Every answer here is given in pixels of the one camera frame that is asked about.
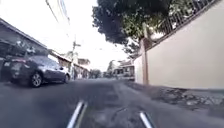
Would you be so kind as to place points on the distant buildings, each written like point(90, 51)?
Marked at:
point(121, 69)

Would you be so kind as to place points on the grey asphalt road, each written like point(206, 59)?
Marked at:
point(100, 96)

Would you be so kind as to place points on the utility pole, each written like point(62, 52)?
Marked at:
point(73, 58)

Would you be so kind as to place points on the row of low buildings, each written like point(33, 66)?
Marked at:
point(71, 66)

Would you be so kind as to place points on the large dark tree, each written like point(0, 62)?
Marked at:
point(130, 20)

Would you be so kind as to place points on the robot's own part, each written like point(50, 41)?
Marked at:
point(145, 120)
point(76, 115)

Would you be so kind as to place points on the rough stony verge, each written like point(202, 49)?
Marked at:
point(180, 96)

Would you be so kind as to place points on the dark grey car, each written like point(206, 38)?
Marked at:
point(36, 70)

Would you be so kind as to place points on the metal railing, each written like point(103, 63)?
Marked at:
point(181, 16)

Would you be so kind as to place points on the building with dark roof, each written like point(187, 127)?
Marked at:
point(16, 41)

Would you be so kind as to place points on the pale plastered wall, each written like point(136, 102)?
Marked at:
point(186, 56)

